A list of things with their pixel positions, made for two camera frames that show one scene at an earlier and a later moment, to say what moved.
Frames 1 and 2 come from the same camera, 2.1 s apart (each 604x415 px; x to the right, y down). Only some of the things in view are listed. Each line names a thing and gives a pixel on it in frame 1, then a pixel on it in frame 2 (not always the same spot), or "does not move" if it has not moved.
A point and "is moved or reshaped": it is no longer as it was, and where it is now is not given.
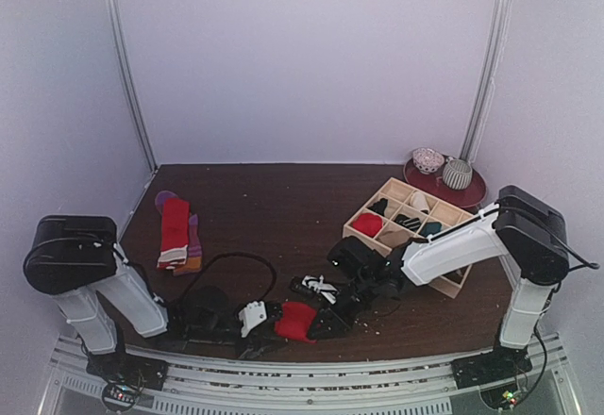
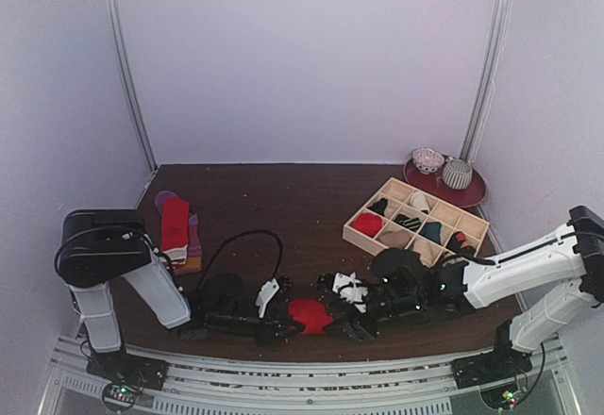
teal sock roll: x=430 y=228 does not move
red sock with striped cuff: x=175 y=233 does not move
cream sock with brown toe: x=419 y=200 does not move
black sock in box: x=379 y=206 does not move
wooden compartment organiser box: x=397 y=215 does not move
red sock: x=294 y=321 is moved or reshaped
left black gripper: x=263 y=345 → x=273 y=320
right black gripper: x=344 y=308 → x=358 y=314
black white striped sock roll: x=413 y=224 does not move
